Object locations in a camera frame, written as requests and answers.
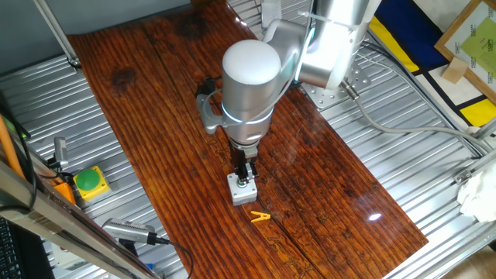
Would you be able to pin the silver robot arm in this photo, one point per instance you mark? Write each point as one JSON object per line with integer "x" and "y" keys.
{"x": 248, "y": 97}

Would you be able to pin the white crumpled cloth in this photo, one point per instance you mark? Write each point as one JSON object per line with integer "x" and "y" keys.
{"x": 478, "y": 193}

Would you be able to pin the brown wooden board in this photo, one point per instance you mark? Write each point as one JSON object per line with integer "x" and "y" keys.
{"x": 329, "y": 174}

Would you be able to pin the grey box small red button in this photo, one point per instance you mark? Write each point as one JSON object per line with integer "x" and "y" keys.
{"x": 67, "y": 257}

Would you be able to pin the silver depth camera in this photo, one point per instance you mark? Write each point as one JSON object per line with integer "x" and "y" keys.
{"x": 128, "y": 230}
{"x": 60, "y": 151}

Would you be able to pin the orange plastic block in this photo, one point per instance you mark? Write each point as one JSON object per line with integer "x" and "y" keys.
{"x": 64, "y": 191}

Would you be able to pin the aluminium pole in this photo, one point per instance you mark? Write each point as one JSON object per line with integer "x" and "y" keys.
{"x": 54, "y": 29}

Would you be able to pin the grey box green push button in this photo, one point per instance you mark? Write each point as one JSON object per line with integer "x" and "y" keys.
{"x": 244, "y": 197}

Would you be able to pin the aluminium frame beam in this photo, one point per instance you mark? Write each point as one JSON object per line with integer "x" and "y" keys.
{"x": 58, "y": 228}

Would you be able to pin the orange pole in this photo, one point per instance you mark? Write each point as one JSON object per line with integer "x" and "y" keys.
{"x": 9, "y": 151}

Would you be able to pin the black wrist camera grey bracket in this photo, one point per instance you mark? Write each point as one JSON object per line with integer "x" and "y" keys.
{"x": 209, "y": 122}

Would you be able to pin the yellow clothespin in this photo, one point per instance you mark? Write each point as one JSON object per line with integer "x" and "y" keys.
{"x": 259, "y": 218}

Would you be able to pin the wooden picture frame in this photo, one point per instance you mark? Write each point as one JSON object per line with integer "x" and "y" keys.
{"x": 480, "y": 46}

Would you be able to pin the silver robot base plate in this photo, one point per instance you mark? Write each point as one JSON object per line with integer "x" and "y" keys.
{"x": 329, "y": 98}

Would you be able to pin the small wooden block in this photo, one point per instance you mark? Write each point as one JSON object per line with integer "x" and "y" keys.
{"x": 454, "y": 70}

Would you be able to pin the black keyboard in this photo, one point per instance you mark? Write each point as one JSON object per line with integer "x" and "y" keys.
{"x": 7, "y": 252}

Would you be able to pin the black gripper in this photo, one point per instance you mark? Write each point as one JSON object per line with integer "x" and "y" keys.
{"x": 244, "y": 153}

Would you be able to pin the yellow box green mushroom button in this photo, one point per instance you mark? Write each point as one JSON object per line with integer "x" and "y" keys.
{"x": 87, "y": 180}

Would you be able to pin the white paper sheet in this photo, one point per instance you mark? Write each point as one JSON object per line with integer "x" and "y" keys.
{"x": 438, "y": 11}

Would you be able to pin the metal corner bracket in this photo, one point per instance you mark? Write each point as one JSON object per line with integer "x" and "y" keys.
{"x": 462, "y": 176}

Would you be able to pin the colourful block pattern mat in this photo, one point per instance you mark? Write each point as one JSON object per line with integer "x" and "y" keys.
{"x": 407, "y": 31}

